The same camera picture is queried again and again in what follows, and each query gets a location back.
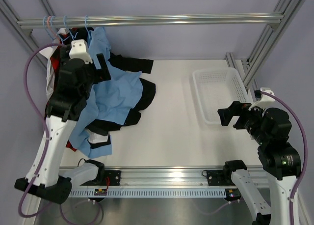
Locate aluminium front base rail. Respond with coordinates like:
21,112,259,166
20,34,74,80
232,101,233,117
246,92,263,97
105,166,220,188

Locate red black plaid shirt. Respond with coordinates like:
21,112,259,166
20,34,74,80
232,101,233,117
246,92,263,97
50,50,77,152

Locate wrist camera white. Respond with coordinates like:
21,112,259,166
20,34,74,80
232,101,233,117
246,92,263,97
69,39,93,64
249,87,275,111

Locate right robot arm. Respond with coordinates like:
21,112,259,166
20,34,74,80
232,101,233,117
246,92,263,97
217,101,301,225

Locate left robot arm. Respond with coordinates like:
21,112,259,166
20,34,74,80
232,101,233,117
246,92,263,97
14,45,111,204

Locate aluminium frame posts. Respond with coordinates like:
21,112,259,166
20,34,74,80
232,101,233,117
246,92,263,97
0,0,57,71
225,0,305,90

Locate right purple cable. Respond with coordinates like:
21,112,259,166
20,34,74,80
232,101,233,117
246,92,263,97
193,92,308,225

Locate aluminium frame right posts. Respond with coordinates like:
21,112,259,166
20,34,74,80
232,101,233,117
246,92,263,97
225,0,305,90

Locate white plastic basket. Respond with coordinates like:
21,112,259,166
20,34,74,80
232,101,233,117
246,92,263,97
192,67,251,125

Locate blue hanger with black shirt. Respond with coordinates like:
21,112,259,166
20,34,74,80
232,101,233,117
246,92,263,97
58,15,78,45

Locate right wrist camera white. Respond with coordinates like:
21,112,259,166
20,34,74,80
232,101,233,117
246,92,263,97
249,87,275,111

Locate light blue wire hanger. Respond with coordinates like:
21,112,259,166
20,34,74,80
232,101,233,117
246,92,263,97
84,15,92,47

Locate aluminium frame left posts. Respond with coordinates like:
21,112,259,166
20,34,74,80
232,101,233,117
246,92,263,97
0,0,57,71

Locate white slotted cable duct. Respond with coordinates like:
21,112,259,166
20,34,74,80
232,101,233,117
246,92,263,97
69,188,226,198

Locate white shirt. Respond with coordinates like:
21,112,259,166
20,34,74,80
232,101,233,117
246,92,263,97
39,28,68,100

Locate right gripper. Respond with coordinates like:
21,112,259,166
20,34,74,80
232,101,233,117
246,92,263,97
217,100,269,145

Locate blue hanger far left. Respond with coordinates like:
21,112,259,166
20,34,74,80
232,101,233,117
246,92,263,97
42,16,55,42

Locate aluminium hanging rail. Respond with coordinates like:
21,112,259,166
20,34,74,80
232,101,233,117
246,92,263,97
17,12,284,29

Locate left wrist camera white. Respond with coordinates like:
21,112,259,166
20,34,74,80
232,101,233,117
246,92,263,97
69,39,93,64

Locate light blue shirt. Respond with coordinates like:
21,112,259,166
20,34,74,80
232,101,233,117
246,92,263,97
69,28,143,159

